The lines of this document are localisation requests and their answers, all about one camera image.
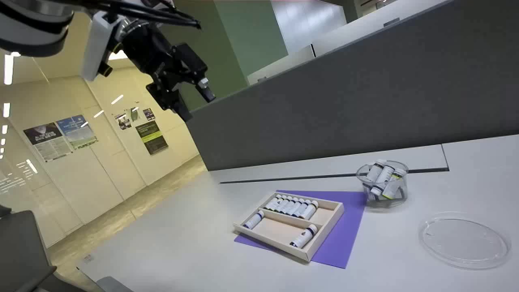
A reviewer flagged white labelled small bottle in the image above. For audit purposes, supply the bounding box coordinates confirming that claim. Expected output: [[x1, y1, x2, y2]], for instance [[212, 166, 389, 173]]
[[283, 199, 299, 218], [262, 195, 280, 215], [269, 197, 286, 215], [296, 200, 314, 221], [275, 197, 293, 216], [290, 200, 307, 220]]

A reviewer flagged yellow band white bottle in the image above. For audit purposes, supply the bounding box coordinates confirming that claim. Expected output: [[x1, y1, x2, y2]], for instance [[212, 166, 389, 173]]
[[371, 184, 402, 203]]

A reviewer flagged dark grey chair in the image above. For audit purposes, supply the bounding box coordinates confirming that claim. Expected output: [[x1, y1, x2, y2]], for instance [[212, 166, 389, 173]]
[[0, 207, 85, 292]]

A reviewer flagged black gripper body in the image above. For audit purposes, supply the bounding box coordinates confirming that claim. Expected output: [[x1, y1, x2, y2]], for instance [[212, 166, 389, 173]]
[[113, 20, 189, 95]]

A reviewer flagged dark blue band white bottle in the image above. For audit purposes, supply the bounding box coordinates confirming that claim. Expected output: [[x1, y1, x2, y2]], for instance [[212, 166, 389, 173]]
[[286, 223, 320, 252]]

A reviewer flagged grey partition panel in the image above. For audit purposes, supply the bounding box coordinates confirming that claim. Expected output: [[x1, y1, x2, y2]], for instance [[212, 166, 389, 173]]
[[184, 0, 519, 173]]

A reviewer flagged dark header wall poster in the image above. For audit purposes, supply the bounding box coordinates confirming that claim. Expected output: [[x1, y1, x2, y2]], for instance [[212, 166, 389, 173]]
[[22, 121, 74, 164]]

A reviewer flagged purple mat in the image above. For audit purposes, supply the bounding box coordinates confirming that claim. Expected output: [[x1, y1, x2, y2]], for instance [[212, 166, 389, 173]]
[[231, 189, 369, 272]]

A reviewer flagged black band white bottle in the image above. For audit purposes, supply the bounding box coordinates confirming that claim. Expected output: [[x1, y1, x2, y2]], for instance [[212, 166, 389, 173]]
[[376, 164, 395, 192]]

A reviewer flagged white cabinet behind partition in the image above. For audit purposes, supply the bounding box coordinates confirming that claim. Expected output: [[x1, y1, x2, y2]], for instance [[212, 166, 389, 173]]
[[244, 0, 452, 88]]

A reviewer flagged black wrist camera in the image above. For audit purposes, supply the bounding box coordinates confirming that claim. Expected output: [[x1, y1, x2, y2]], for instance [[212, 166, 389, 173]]
[[171, 43, 218, 106]]

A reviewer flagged clear round plastic lid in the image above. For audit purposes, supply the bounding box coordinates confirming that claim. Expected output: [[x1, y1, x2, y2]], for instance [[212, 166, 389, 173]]
[[416, 215, 512, 273]]

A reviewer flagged black and green wall poster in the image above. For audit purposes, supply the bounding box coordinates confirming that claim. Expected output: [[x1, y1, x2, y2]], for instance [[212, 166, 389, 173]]
[[132, 119, 170, 158]]

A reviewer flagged blue wall poster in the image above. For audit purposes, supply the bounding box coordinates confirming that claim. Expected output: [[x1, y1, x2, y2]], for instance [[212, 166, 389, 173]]
[[54, 113, 100, 151]]

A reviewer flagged wooden segment tray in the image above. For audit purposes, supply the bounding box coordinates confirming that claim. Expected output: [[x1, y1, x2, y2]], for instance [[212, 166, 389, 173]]
[[231, 189, 346, 265]]

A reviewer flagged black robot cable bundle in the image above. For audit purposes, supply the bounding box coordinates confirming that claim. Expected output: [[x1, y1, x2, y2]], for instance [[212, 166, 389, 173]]
[[69, 0, 202, 33]]

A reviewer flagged clear plastic bowl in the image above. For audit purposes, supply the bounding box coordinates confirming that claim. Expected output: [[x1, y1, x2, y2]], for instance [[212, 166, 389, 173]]
[[353, 158, 410, 211]]

